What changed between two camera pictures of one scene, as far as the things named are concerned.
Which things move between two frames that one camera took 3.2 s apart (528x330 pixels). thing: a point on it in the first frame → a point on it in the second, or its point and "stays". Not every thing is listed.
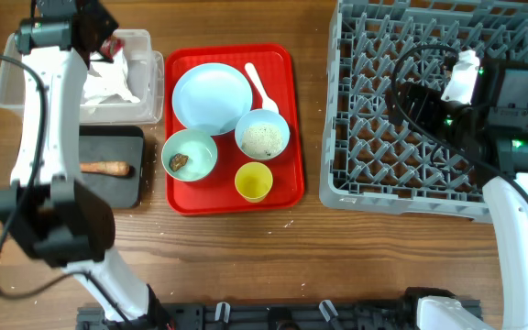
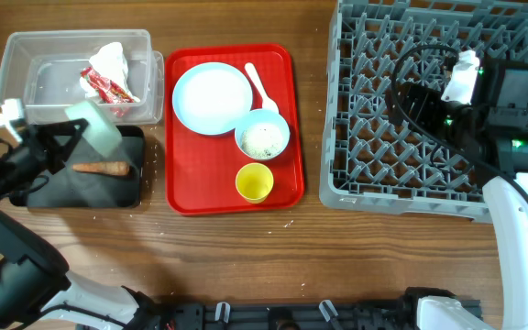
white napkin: [107, 77] stays
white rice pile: [261, 140] stays
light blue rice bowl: [261, 134] stays
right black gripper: [426, 100] stays
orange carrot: [116, 168] stays
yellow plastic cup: [253, 181] stays
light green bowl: [200, 148] → [100, 132]
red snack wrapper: [112, 46] → [108, 90]
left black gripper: [95, 9] → [49, 149]
